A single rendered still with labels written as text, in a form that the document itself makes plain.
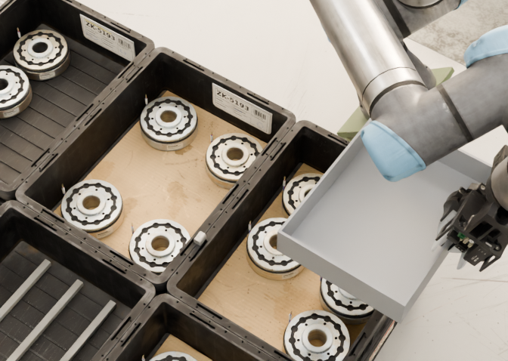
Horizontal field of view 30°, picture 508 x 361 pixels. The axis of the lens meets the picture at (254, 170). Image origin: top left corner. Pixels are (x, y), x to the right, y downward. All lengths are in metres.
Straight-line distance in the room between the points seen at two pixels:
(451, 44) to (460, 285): 1.45
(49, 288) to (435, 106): 0.76
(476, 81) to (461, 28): 2.06
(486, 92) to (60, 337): 0.79
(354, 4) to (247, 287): 0.55
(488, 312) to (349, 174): 0.45
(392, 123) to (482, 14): 2.13
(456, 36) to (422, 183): 1.72
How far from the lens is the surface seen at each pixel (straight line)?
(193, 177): 1.67
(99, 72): 1.84
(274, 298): 1.54
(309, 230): 1.35
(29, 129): 1.77
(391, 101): 1.10
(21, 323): 1.56
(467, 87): 1.08
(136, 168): 1.68
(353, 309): 1.51
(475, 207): 1.20
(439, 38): 3.09
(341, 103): 1.95
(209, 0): 2.13
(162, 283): 1.45
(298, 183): 1.63
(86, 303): 1.56
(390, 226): 1.37
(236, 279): 1.56
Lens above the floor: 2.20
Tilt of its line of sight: 55 degrees down
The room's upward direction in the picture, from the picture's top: 2 degrees clockwise
